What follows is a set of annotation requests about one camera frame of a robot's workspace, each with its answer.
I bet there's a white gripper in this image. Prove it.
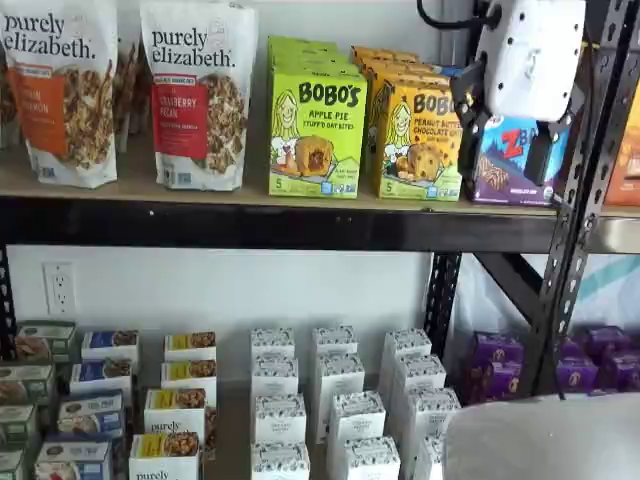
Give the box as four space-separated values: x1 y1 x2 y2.
449 0 587 187

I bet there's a green Bobo's apple pie box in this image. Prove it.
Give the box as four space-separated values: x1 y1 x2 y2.
269 48 350 65
269 60 362 77
268 67 369 200
266 34 340 54

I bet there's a blue Zbar box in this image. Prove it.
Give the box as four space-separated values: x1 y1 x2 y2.
463 112 567 207
432 63 475 80

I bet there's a yellow Bobo's peanut butter box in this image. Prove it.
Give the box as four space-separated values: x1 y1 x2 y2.
363 64 449 90
349 45 420 62
356 54 435 72
372 78 464 203

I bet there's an orange snack box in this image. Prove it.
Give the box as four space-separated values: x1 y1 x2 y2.
603 74 640 206

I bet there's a wooden shelf board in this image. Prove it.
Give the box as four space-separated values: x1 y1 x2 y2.
597 201 640 220
0 134 561 217

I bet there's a black metal shelf rack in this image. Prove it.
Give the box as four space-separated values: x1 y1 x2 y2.
0 0 634 401
574 0 640 256

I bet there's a purple snack box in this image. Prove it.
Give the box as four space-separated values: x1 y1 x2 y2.
556 355 602 397
583 324 634 358
601 349 640 395
471 331 525 367
461 359 527 407

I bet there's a white organic pantry box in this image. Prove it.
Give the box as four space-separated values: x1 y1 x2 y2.
250 440 312 480
391 353 448 402
413 434 452 480
403 387 462 451
254 393 308 446
383 328 433 396
250 355 300 399
314 352 366 431
326 391 387 451
311 325 359 359
249 327 297 361
336 436 402 480

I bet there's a yellow purely elizabeth box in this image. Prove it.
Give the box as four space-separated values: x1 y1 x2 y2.
163 330 218 363
143 387 208 437
128 432 202 480
159 358 218 397

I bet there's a blue granola box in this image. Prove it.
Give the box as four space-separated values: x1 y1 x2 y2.
56 392 126 440
33 437 114 480
80 329 141 372
68 358 134 402

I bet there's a green granola box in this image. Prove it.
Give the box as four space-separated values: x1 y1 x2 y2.
0 403 40 447
13 319 77 365
0 363 57 407
0 447 27 480

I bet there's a white plastic sheet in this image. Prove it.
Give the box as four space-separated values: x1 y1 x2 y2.
449 252 640 356

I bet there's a red purely elizabeth granola bag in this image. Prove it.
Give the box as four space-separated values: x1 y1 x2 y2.
139 0 260 193

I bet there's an orange purely elizabeth granola bag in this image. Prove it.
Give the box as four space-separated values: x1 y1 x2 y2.
0 0 120 190

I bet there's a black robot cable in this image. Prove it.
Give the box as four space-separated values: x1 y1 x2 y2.
417 0 501 29

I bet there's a white wall power outlet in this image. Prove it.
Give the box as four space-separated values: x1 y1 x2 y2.
42 262 79 315

